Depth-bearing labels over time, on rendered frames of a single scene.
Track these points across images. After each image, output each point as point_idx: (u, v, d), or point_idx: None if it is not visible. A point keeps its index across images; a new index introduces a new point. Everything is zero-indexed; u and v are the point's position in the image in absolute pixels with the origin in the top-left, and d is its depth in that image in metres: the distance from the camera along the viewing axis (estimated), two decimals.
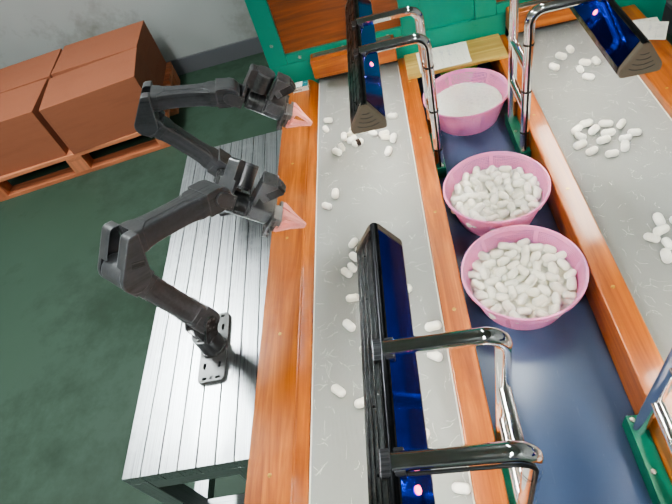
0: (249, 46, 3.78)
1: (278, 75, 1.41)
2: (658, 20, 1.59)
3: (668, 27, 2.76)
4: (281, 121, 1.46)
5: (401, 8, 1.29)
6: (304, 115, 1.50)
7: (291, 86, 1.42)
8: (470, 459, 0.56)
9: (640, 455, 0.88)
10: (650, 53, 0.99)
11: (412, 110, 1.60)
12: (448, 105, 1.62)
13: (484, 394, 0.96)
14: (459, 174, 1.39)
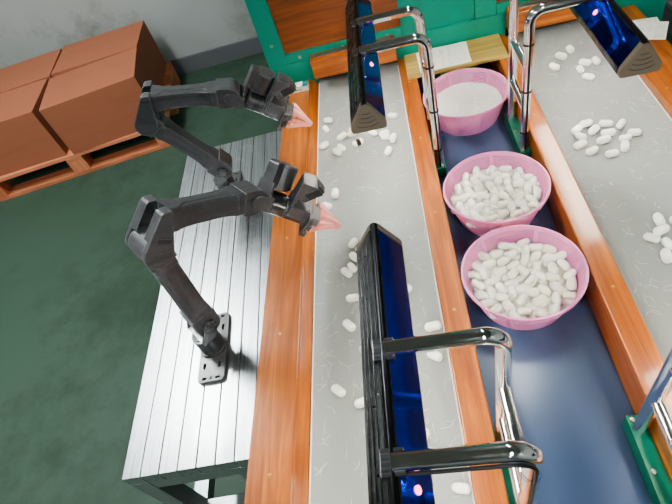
0: (249, 46, 3.78)
1: (278, 75, 1.41)
2: (658, 20, 1.59)
3: (668, 27, 2.76)
4: (281, 121, 1.46)
5: (401, 8, 1.29)
6: (304, 116, 1.51)
7: (291, 86, 1.42)
8: (470, 459, 0.56)
9: (640, 455, 0.88)
10: (650, 53, 0.99)
11: (412, 110, 1.60)
12: (448, 105, 1.62)
13: (484, 394, 0.96)
14: (459, 174, 1.39)
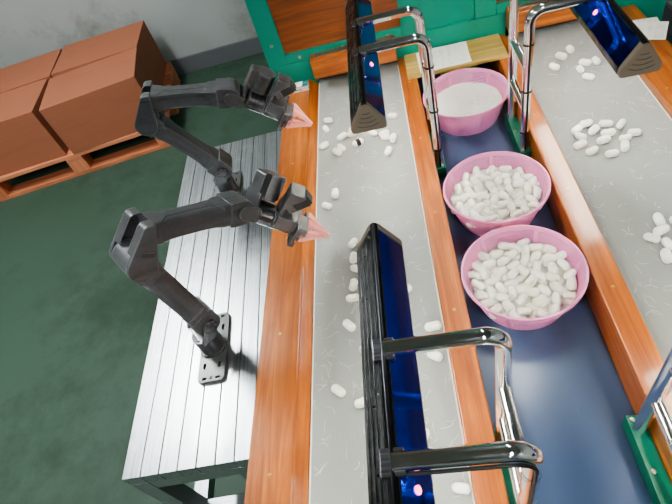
0: (249, 46, 3.78)
1: (279, 75, 1.41)
2: (658, 20, 1.59)
3: (668, 27, 2.76)
4: (281, 121, 1.47)
5: (401, 8, 1.29)
6: (304, 116, 1.51)
7: (291, 87, 1.42)
8: (470, 459, 0.56)
9: (640, 455, 0.88)
10: (650, 53, 0.99)
11: (412, 110, 1.60)
12: (448, 105, 1.62)
13: (484, 394, 0.96)
14: (459, 174, 1.39)
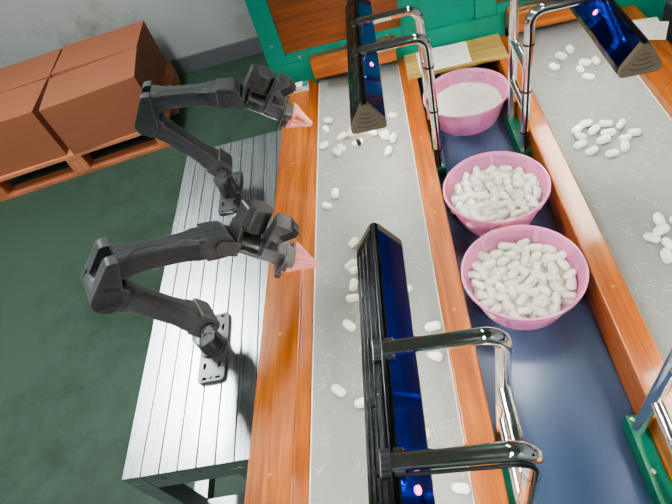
0: (249, 46, 3.78)
1: (278, 75, 1.41)
2: (658, 20, 1.59)
3: (668, 27, 2.76)
4: (281, 121, 1.46)
5: (401, 8, 1.29)
6: (304, 115, 1.51)
7: (291, 86, 1.42)
8: (470, 459, 0.56)
9: (640, 455, 0.88)
10: (650, 53, 0.99)
11: (412, 110, 1.60)
12: (448, 105, 1.62)
13: (484, 394, 0.96)
14: (459, 174, 1.39)
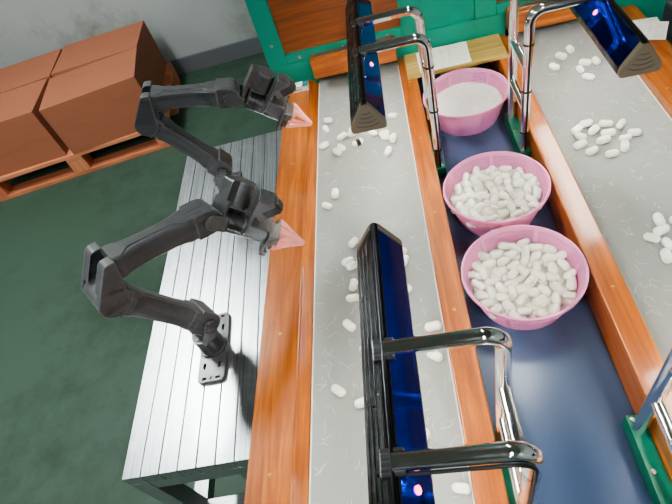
0: (249, 46, 3.78)
1: (278, 75, 1.41)
2: (658, 20, 1.59)
3: (668, 27, 2.76)
4: (281, 121, 1.46)
5: (401, 8, 1.29)
6: (304, 115, 1.51)
7: (291, 86, 1.42)
8: (470, 459, 0.56)
9: (640, 455, 0.88)
10: (650, 53, 0.99)
11: (412, 110, 1.60)
12: (448, 105, 1.62)
13: (484, 394, 0.96)
14: (459, 174, 1.39)
